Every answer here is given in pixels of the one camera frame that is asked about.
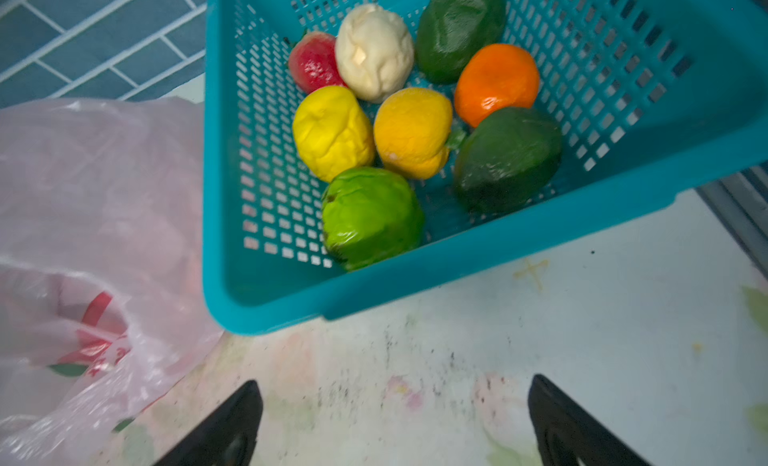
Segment yellow orange citrus fruit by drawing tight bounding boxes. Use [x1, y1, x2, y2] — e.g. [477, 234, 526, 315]
[374, 88, 453, 180]

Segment pink plastic bag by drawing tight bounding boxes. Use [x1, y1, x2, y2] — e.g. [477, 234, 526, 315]
[1, 98, 222, 465]

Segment beige potato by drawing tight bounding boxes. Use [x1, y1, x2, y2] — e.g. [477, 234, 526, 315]
[335, 4, 414, 104]

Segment teal plastic basket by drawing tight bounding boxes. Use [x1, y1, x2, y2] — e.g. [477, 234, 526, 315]
[202, 0, 767, 335]

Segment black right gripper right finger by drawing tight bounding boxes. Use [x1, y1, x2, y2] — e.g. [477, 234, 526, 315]
[527, 374, 649, 466]

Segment green apple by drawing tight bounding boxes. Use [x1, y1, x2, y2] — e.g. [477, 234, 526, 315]
[322, 167, 425, 272]

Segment aluminium corner post right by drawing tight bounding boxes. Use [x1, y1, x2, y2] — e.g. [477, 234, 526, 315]
[697, 162, 767, 277]

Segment yellow lemon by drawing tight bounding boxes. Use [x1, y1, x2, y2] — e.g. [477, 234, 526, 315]
[292, 86, 376, 183]

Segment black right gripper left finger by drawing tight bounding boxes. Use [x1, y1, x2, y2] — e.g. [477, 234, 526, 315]
[155, 380, 263, 466]

